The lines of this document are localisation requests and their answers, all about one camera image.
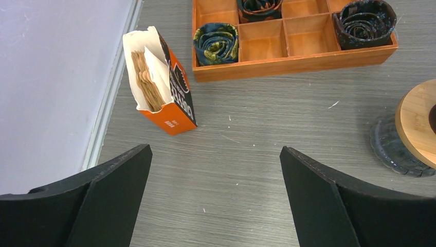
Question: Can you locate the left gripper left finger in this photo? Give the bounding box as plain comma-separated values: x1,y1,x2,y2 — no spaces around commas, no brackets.
1,144,153,246

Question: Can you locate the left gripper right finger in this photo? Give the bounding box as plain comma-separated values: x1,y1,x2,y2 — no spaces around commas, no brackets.
280,147,435,246

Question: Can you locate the grey glass server jug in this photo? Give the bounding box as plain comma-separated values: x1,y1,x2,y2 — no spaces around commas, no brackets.
370,115,435,178

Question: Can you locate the light wooden dripper ring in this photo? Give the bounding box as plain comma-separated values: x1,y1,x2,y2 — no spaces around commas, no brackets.
395,79,436,170

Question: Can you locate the orange filter holder box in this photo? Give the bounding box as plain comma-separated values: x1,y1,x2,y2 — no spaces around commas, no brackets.
122,26,197,135

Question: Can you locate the stack of paper filters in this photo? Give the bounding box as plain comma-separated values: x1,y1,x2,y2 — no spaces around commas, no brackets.
131,47,174,113

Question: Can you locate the orange wooden compartment tray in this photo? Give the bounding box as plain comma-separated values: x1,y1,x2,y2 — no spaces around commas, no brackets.
192,1,398,82

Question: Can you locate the rolled black tie right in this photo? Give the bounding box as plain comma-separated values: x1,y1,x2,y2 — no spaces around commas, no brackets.
332,1,397,50

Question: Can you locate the rolled black tie middle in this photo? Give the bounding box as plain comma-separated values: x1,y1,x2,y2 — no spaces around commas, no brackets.
237,0,283,24

